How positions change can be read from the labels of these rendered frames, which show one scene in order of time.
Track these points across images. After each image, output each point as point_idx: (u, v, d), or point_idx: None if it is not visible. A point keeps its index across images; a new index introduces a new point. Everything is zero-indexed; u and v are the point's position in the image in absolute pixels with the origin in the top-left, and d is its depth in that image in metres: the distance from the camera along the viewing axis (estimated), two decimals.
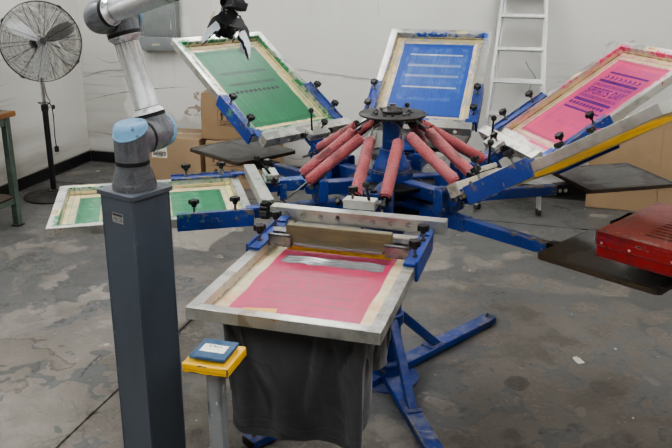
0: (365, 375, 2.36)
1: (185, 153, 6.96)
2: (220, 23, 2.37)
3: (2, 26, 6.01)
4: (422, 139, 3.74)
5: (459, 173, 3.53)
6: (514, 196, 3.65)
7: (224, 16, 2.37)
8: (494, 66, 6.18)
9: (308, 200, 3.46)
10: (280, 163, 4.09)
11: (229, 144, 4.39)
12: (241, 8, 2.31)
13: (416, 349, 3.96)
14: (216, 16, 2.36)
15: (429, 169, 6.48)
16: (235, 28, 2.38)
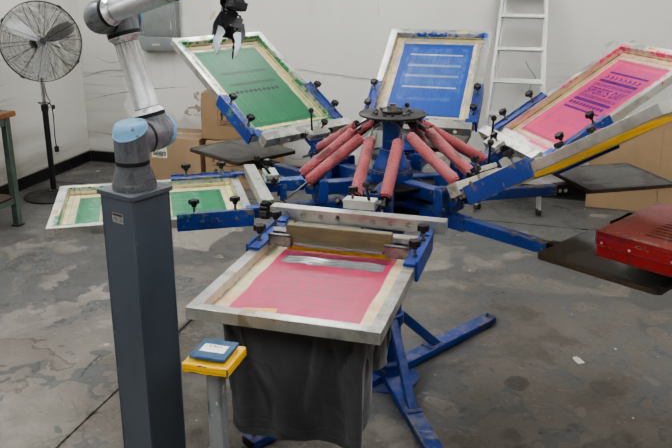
0: (365, 375, 2.36)
1: (185, 153, 6.96)
2: (220, 23, 2.37)
3: (2, 26, 6.01)
4: (422, 139, 3.74)
5: (459, 173, 3.53)
6: (514, 196, 3.65)
7: (224, 16, 2.37)
8: (494, 66, 6.18)
9: (308, 200, 3.46)
10: (280, 163, 4.09)
11: (229, 144, 4.39)
12: (241, 8, 2.31)
13: (416, 349, 3.96)
14: (216, 20, 2.36)
15: (429, 169, 6.48)
16: (235, 28, 2.38)
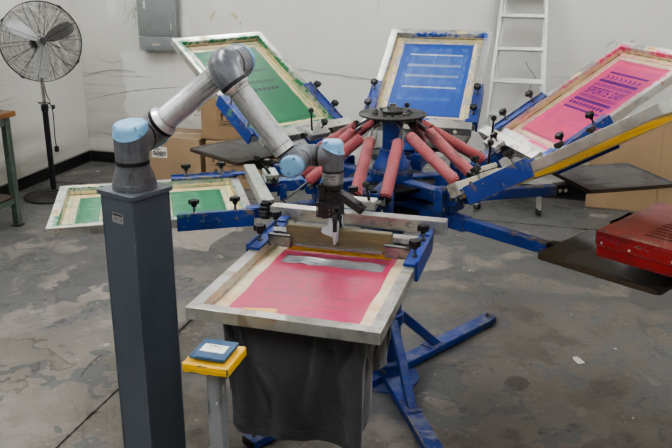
0: (365, 375, 2.36)
1: (185, 153, 6.96)
2: (335, 216, 2.67)
3: (2, 26, 6.01)
4: (422, 139, 3.74)
5: (459, 173, 3.53)
6: (514, 196, 3.65)
7: (339, 210, 2.66)
8: (494, 66, 6.18)
9: (308, 200, 3.46)
10: (280, 163, 4.09)
11: (229, 144, 4.39)
12: (363, 212, 2.67)
13: (416, 349, 3.96)
14: (336, 217, 2.65)
15: (429, 169, 6.48)
16: (341, 214, 2.71)
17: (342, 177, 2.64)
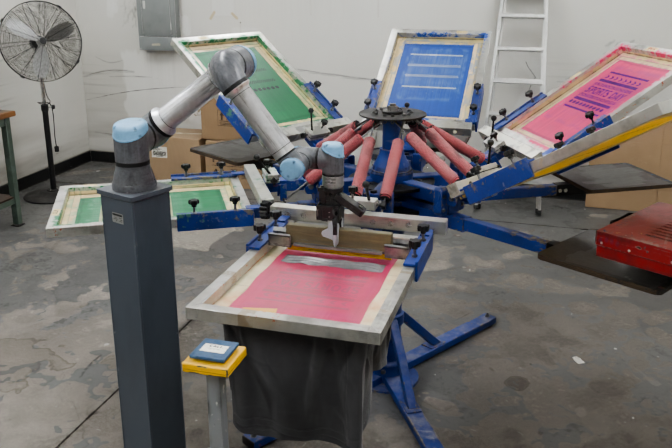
0: (365, 375, 2.36)
1: (185, 153, 6.96)
2: (335, 218, 2.67)
3: (2, 26, 6.01)
4: (422, 139, 3.74)
5: (459, 173, 3.53)
6: (514, 196, 3.65)
7: (339, 213, 2.67)
8: (494, 66, 6.18)
9: (308, 200, 3.46)
10: None
11: (229, 144, 4.39)
12: None
13: (416, 349, 3.96)
14: (336, 220, 2.66)
15: (429, 169, 6.48)
16: (341, 217, 2.71)
17: (342, 180, 2.65)
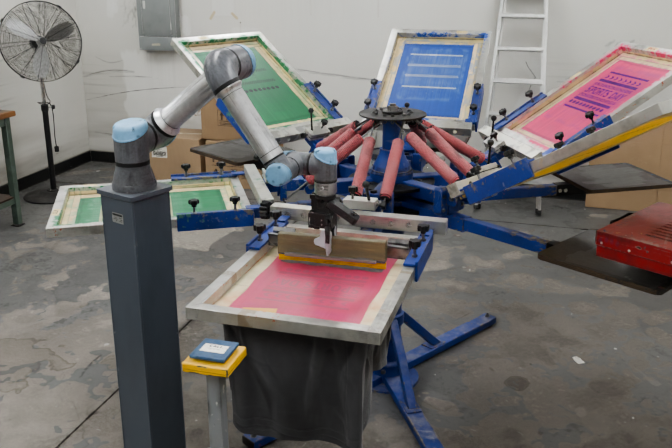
0: (365, 375, 2.36)
1: (185, 153, 6.96)
2: (327, 226, 2.59)
3: (2, 26, 6.01)
4: (422, 139, 3.74)
5: (459, 173, 3.53)
6: (514, 196, 3.65)
7: (332, 221, 2.59)
8: (494, 66, 6.18)
9: (308, 200, 3.46)
10: None
11: (229, 144, 4.39)
12: (356, 222, 2.60)
13: (416, 349, 3.96)
14: (329, 228, 2.58)
15: (429, 169, 6.48)
16: (334, 224, 2.63)
17: (335, 187, 2.57)
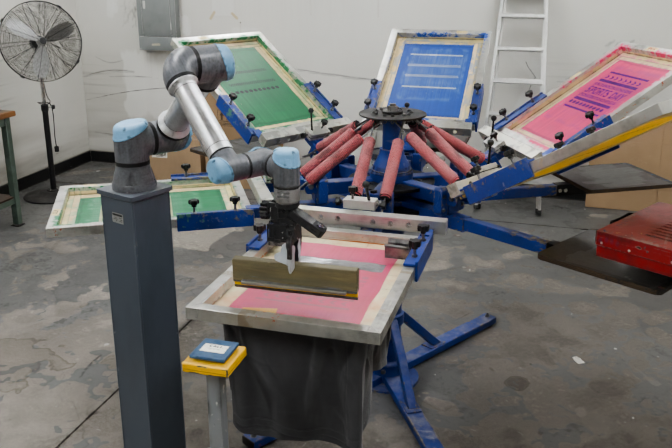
0: (365, 375, 2.36)
1: (185, 153, 6.96)
2: (289, 240, 2.22)
3: (2, 26, 6.01)
4: (422, 139, 3.74)
5: (459, 173, 3.53)
6: (514, 196, 3.65)
7: (294, 233, 2.22)
8: (494, 66, 6.18)
9: (308, 200, 3.46)
10: None
11: None
12: (323, 235, 2.23)
13: (416, 349, 3.96)
14: (291, 242, 2.21)
15: (429, 169, 6.48)
16: (298, 237, 2.27)
17: (298, 194, 2.20)
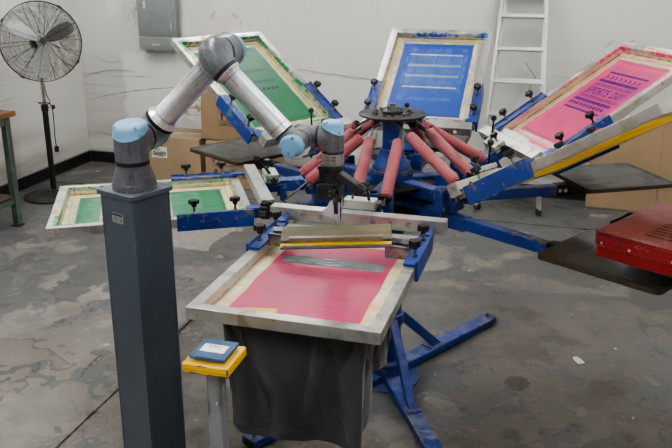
0: (365, 375, 2.36)
1: (185, 153, 6.96)
2: (335, 197, 2.65)
3: (2, 26, 6.01)
4: (422, 139, 3.74)
5: (459, 173, 3.53)
6: (514, 196, 3.65)
7: (339, 191, 2.64)
8: (494, 66, 6.18)
9: (308, 200, 3.46)
10: (280, 163, 4.09)
11: (229, 144, 4.39)
12: (363, 193, 2.65)
13: (416, 349, 3.96)
14: (337, 200, 2.64)
15: (429, 169, 6.48)
16: (342, 196, 2.69)
17: (343, 158, 2.62)
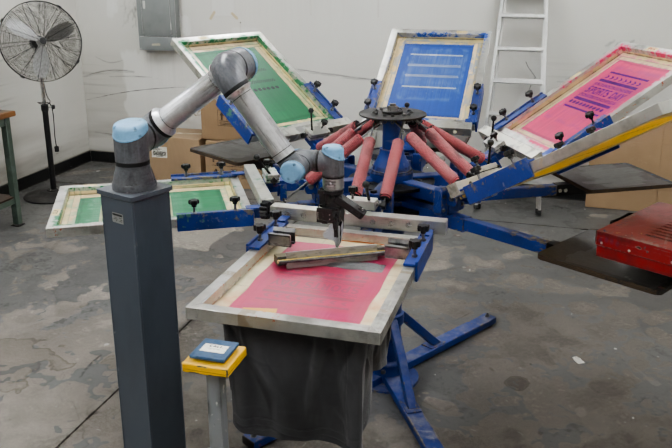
0: (365, 375, 2.36)
1: (185, 153, 6.96)
2: (335, 221, 2.67)
3: (2, 26, 6.01)
4: (422, 139, 3.74)
5: (459, 173, 3.53)
6: (514, 196, 3.65)
7: (339, 215, 2.67)
8: (494, 66, 6.18)
9: (308, 200, 3.46)
10: None
11: (229, 144, 4.39)
12: (363, 217, 2.68)
13: (416, 349, 3.96)
14: (337, 224, 2.66)
15: (429, 169, 6.48)
16: (342, 219, 2.71)
17: (343, 182, 2.65)
